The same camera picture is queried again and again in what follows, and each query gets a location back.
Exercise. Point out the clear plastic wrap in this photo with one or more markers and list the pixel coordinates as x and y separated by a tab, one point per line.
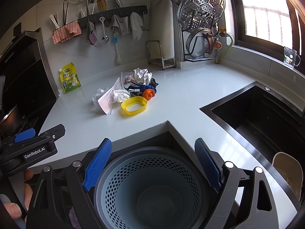
98	94

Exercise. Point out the grey perforated trash bin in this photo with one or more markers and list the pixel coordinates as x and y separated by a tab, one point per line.
151	187

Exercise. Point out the glass mug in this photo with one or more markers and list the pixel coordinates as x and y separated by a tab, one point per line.
291	58

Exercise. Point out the black kitchen sink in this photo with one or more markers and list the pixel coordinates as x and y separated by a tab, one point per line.
263	122

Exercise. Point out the black wall hook rail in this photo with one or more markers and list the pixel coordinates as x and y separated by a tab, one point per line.
121	12

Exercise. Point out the white chopsticks bundle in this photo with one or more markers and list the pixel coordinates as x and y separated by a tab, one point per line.
54	21

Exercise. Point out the orange round toy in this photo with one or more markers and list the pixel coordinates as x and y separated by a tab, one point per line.
148	94

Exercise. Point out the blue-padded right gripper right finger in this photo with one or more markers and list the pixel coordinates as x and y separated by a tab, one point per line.
245	197

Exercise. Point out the grey hanging cloth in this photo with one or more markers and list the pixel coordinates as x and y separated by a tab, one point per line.
120	25

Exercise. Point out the black lid rack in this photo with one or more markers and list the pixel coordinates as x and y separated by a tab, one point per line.
198	59

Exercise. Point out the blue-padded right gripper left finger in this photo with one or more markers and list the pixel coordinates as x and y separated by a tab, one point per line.
48	208

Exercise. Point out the purple grey scrub cloth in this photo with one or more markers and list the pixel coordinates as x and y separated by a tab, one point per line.
90	37

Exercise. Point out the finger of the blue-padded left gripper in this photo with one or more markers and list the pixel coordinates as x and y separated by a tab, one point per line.
27	134

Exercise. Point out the white tissue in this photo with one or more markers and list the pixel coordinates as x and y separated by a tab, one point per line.
120	96

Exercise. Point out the person's left hand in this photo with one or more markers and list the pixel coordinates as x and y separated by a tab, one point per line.
23	189

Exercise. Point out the blue white bottle brush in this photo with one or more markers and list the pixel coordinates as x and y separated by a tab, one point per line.
117	56

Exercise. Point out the yellow green refill pouch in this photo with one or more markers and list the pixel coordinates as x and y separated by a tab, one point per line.
69	78

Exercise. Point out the pink wavy sponge cloth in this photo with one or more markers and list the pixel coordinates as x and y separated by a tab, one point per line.
66	32

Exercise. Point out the metal ladle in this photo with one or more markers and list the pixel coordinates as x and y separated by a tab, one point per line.
105	38

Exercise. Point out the metal cutting board stand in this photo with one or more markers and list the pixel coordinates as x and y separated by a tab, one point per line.
161	53

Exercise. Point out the white paper ball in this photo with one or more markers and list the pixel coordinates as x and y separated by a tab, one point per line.
142	76

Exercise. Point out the white hanging cloth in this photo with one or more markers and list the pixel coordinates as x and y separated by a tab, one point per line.
136	24

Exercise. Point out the dark cloth scrap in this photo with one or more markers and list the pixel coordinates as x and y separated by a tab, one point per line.
153	83

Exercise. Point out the steel steamer tray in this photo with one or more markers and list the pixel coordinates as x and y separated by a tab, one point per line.
192	14

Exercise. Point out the beige chair back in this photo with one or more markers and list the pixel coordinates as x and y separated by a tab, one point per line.
290	169

